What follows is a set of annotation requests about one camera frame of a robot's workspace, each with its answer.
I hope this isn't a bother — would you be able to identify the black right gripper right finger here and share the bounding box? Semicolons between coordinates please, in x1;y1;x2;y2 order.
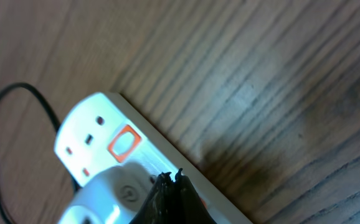
174;168;216;224

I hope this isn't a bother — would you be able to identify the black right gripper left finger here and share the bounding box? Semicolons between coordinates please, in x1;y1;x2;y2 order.
130;172;173;224

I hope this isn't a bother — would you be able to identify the white charger plug adapter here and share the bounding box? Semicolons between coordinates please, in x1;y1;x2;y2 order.
58;163;156;224

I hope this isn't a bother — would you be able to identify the white power strip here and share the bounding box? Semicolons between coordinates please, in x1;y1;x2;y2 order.
54;92;248;223

